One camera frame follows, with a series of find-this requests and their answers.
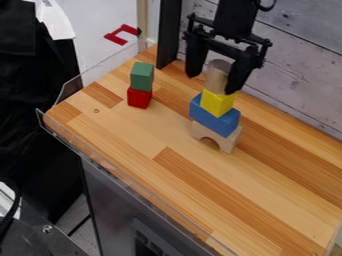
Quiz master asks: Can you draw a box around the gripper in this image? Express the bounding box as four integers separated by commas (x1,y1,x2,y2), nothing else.
180,12,274,96

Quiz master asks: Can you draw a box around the grey cylinder block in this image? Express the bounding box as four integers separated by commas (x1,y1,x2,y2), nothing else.
203,58,234,96

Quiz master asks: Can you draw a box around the yellow cube block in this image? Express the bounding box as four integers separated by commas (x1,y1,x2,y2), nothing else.
199,87,241,119

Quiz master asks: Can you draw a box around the green cube block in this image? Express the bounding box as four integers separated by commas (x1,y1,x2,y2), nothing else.
128,61,157,93

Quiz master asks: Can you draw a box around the red cube block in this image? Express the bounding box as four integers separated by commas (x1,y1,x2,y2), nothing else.
125,86,154,110

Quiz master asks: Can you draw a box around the blue rectangular block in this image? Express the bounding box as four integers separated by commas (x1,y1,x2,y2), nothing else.
188,93,242,139

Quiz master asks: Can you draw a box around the black upright bar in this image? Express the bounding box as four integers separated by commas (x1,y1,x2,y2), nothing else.
154,0,184,71

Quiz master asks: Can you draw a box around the natural wood arch block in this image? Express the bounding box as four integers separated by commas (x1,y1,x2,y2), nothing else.
189,120,244,155

